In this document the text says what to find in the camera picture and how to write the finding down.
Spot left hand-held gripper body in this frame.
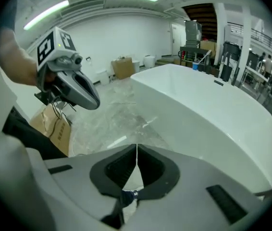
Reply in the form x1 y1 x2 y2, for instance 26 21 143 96
34 26 83 105

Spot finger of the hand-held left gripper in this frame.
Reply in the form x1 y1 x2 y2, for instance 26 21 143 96
74 68 100 109
56 72 96 110

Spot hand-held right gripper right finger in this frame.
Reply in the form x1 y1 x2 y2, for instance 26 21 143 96
126 143 263 231

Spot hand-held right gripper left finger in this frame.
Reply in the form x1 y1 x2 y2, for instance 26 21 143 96
43 143 136 230

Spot white bathtub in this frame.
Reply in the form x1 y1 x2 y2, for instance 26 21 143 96
130 64 272 195

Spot person's left forearm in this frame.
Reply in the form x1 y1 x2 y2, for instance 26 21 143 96
0 29 40 86

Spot person's left hand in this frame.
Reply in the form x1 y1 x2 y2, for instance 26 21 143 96
42 69 58 85

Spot brown cardboard box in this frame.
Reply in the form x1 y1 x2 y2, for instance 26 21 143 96
111 57 134 80

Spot printed cardboard box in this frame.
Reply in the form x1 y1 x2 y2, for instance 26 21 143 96
49 116 72 157

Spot large taped cardboard box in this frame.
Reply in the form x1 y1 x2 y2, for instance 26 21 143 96
29 104 55 138

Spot white door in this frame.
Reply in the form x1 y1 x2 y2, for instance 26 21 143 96
170 23 183 57

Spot grey wrapped stack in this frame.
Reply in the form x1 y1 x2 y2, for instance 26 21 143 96
185 20 202 48

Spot white stick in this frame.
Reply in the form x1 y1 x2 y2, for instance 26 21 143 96
198 50 211 64

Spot stacked cardboard boxes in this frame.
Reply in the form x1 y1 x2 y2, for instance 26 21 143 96
199 40 217 57

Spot brown wooden staircase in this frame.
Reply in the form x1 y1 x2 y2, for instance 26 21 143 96
181 3 217 42

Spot white framed panel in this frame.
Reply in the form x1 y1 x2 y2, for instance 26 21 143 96
219 51 235 82

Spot white work table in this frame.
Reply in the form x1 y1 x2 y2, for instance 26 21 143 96
244 65 271 92

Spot black bin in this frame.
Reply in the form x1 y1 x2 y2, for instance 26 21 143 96
223 41 240 60

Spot black balcony railing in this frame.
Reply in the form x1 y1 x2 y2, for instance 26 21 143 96
229 22 272 55

